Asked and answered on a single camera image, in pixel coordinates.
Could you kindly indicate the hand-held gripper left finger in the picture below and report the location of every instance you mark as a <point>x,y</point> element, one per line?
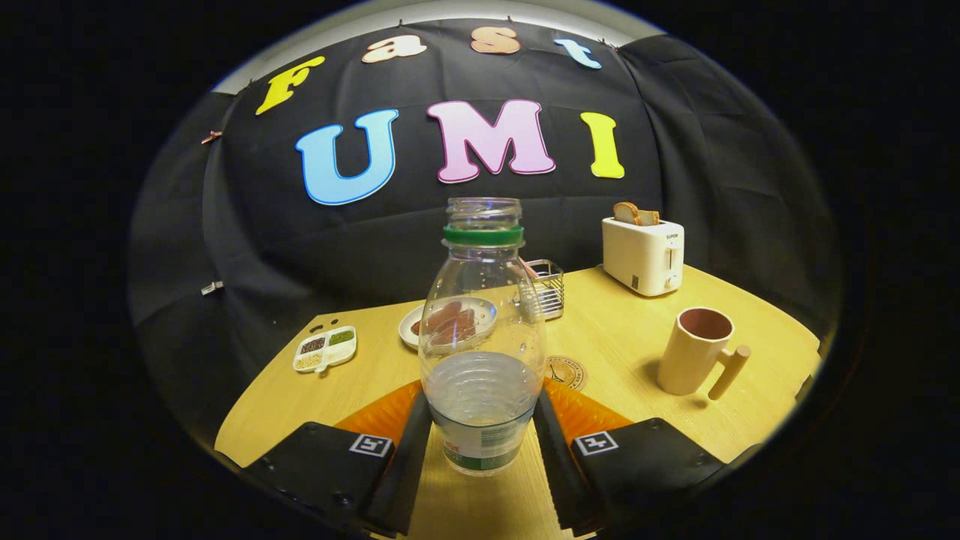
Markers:
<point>409,465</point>

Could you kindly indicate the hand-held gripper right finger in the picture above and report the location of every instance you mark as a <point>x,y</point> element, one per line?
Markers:
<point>559,472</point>

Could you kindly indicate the round cork coaster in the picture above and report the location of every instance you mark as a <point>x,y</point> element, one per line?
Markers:
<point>570,373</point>

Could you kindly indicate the clear plastic juice bottle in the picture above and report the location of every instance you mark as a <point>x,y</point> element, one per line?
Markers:
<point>480,390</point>

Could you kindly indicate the wooden table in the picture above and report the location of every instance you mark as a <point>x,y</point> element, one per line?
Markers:
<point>637,420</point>

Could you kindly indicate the round beige plate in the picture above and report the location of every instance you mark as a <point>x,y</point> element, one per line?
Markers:
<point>409,330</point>

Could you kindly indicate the white divided seed tray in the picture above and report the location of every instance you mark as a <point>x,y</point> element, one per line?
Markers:
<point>326,349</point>

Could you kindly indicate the brown sausage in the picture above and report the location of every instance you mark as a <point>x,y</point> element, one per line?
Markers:
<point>442,315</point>
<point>457,330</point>

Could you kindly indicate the black backdrop cloth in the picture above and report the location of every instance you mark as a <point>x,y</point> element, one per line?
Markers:
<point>375,247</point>

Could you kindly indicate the white toaster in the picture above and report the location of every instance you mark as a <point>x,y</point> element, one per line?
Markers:
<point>641,255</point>

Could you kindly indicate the small white tag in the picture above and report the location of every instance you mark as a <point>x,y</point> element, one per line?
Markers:
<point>212,287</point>

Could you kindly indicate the bread slice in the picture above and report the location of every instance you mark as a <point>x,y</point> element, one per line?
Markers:
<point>634,214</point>

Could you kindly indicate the copper cloth clip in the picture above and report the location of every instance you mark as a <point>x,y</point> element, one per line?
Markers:
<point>211,136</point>

